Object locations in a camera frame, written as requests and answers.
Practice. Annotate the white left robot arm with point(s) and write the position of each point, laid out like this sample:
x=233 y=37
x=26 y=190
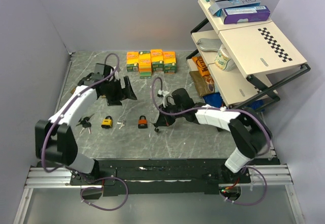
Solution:
x=54 y=138

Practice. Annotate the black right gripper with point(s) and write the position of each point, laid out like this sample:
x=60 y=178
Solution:
x=164 y=120

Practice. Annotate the aluminium rail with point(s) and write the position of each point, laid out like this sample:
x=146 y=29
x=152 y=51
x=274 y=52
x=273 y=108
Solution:
x=61 y=178

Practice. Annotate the black headed keys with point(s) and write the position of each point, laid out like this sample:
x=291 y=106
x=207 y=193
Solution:
x=85 y=123

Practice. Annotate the orange snack bag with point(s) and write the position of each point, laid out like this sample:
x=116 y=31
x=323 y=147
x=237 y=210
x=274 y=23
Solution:
x=201 y=66

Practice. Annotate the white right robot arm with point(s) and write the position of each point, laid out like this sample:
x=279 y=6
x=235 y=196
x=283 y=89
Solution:
x=250 y=134

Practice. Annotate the purple toothpaste box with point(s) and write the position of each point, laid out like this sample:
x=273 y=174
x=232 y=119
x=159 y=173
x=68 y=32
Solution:
x=245 y=14

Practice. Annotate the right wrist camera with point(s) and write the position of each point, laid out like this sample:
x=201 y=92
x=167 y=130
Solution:
x=163 y=94

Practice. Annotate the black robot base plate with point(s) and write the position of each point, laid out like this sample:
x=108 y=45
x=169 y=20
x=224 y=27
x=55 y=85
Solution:
x=160 y=176

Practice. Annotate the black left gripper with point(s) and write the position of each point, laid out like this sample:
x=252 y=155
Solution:
x=124 y=93

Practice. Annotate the brown snack bag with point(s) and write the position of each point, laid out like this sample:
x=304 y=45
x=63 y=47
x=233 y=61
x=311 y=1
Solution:
x=204 y=85

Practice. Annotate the grey R.O.C.S. toothpaste box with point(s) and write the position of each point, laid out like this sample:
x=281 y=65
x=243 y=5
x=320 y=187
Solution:
x=217 y=5

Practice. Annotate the silver foil pouch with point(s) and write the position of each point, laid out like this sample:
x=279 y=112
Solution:
x=209 y=45

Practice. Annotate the orange sponge pack stack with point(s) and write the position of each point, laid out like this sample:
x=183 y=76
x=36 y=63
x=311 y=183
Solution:
x=147 y=62

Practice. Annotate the blue bag under shelf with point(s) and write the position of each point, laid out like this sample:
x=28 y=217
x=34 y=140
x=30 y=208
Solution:
x=215 y=100

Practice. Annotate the cream tiered shelf rack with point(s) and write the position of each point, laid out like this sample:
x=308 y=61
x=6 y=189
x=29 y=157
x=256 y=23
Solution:
x=265 y=59

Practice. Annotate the yellow padlock silver keys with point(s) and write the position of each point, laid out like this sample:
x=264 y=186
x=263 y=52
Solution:
x=121 y=124

